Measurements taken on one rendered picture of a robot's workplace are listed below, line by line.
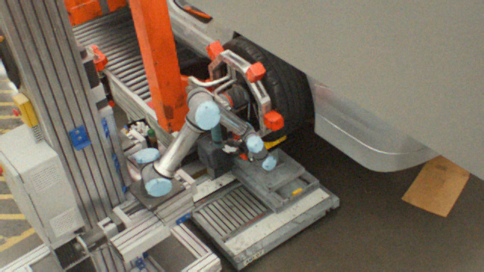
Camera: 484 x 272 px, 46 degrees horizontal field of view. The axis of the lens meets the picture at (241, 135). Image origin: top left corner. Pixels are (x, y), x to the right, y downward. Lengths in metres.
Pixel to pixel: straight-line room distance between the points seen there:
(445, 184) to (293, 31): 3.96
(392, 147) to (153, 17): 1.50
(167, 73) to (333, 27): 3.39
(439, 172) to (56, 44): 2.73
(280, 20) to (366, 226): 3.63
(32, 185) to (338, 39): 2.58
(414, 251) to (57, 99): 2.27
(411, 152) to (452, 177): 1.26
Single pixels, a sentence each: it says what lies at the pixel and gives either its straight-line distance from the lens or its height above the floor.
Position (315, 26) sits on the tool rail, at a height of 2.74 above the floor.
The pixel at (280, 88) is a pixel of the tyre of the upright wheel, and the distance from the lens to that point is 3.18.
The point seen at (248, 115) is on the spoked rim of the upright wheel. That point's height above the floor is 0.66.
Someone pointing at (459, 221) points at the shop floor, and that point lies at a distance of 3.91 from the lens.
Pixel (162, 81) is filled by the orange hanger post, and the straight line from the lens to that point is 3.54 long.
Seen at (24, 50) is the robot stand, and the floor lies 1.72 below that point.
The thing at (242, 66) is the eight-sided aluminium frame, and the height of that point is 1.12.
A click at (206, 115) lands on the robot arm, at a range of 2.53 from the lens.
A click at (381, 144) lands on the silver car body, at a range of 2.90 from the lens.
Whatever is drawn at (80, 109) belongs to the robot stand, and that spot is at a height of 1.36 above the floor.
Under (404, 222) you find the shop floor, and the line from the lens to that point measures 3.84.
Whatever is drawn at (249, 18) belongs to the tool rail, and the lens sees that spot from 0.19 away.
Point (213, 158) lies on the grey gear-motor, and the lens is 3.79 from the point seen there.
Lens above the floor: 2.82
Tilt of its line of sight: 39 degrees down
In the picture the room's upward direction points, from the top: 7 degrees counter-clockwise
